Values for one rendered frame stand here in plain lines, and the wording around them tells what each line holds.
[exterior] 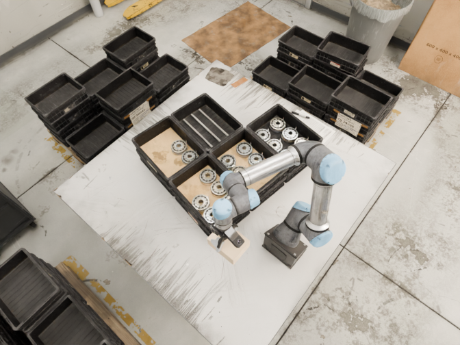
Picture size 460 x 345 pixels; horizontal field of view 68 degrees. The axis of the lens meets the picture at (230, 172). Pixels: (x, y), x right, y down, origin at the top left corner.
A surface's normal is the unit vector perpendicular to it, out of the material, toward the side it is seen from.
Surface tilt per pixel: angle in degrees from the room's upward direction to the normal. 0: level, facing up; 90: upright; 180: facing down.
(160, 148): 0
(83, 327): 0
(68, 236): 0
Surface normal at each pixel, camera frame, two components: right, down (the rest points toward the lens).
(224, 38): -0.02, -0.51
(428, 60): -0.61, 0.49
